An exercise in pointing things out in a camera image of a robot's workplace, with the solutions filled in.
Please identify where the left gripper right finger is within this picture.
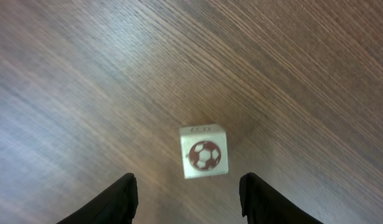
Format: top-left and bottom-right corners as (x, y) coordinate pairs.
(239, 172), (321, 224)

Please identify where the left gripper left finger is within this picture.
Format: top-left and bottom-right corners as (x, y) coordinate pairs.
(59, 173), (139, 224)

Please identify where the plain white block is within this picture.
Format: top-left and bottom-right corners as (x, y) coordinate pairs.
(180, 124), (229, 179)

